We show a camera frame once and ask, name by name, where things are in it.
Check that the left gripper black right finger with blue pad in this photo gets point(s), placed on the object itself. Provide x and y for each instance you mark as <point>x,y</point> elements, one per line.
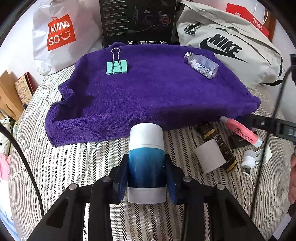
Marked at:
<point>208,210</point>

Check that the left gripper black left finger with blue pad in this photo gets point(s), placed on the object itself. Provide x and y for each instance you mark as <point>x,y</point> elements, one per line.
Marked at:
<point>64,220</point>

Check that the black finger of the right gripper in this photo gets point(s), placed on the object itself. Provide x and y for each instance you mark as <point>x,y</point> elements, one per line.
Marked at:
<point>279,128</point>

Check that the blue white cylinder bottle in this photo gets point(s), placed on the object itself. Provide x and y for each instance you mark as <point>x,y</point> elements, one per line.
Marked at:
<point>146,160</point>

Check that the clear pill bottle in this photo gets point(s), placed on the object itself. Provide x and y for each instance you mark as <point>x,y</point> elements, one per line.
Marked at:
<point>202,64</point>

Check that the teal binder clip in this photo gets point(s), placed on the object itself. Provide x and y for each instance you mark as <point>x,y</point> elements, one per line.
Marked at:
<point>116,66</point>

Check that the person hand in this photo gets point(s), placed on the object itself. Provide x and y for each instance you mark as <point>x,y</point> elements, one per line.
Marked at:
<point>292,185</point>

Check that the white charger plug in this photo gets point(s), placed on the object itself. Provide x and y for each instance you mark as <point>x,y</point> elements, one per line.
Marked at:
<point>263,157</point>

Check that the pink white tube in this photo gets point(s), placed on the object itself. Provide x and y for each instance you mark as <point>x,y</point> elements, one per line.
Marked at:
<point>242,131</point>

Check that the white USB night light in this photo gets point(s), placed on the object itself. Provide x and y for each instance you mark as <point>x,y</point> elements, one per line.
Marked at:
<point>248,161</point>

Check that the small black box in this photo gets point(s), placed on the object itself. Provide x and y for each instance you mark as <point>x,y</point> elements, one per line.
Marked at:
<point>235,142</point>

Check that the striped bed quilt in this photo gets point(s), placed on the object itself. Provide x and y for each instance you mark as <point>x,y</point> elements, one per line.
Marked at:
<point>262,193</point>

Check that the black gold Grand Reserve box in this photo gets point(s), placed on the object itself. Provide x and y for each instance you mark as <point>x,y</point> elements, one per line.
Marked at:
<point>208,132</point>

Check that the pink patterned cloth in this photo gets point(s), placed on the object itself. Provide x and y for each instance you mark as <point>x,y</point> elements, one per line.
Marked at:
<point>4,167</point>

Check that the grey Nike bag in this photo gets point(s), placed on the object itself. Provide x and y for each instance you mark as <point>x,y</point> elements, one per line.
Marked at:
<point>234,41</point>

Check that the panda plush toy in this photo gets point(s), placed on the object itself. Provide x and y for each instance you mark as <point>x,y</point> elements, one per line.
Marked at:
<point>12,126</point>

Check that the red white paper bag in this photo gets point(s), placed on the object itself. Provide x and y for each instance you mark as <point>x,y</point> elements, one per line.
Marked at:
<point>247,15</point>

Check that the wooden headboard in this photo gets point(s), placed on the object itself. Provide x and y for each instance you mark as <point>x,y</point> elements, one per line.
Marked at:
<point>10,101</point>

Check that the brown illustrated book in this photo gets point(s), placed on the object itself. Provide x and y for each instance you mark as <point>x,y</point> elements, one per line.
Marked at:
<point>25,88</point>

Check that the purple towel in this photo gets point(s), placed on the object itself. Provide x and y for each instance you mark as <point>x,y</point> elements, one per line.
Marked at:
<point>158,87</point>

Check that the black headset box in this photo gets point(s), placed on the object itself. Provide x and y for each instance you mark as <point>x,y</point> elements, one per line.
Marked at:
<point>137,22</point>

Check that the white Miniso shopping bag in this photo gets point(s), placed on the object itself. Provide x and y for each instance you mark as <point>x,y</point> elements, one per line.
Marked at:
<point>63,32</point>

